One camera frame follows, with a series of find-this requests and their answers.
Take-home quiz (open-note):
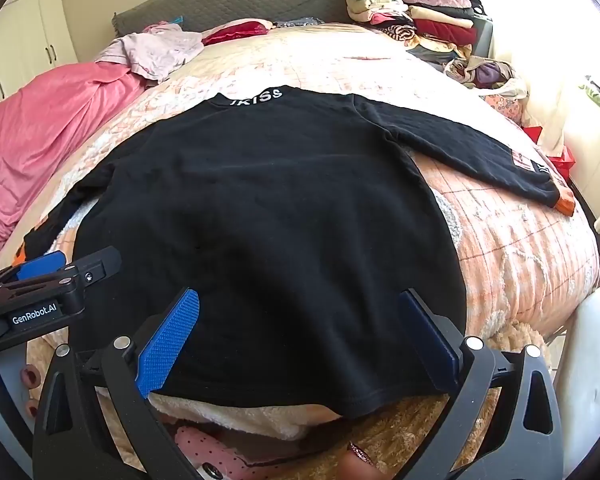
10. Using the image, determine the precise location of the orange white plaid blanket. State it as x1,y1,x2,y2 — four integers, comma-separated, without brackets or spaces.
0,23,600,441

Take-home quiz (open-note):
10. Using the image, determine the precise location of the pink duvet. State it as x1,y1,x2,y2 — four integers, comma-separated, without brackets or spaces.
0,63,146,250

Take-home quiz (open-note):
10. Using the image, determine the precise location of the white wardrobe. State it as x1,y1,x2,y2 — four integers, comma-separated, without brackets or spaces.
0,0,76,102

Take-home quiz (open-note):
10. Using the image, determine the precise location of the bag of loose clothes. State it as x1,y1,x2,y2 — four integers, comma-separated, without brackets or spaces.
443,55,528,100

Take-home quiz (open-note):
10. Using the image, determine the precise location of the stack of folded clothes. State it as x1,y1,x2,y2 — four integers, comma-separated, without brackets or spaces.
346,0,493,70

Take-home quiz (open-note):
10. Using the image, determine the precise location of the red gift bag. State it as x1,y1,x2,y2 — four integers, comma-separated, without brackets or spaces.
521,123,578,181

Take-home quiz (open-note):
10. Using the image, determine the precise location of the lilac crumpled garment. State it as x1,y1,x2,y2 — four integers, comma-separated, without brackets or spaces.
95,22,204,82

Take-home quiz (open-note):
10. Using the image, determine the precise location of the black IKISS long-sleeve shirt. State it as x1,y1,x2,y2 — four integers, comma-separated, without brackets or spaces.
23,86,574,417

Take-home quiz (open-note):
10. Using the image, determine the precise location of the pink dotted slipper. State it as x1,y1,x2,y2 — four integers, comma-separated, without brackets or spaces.
174,426,289,480

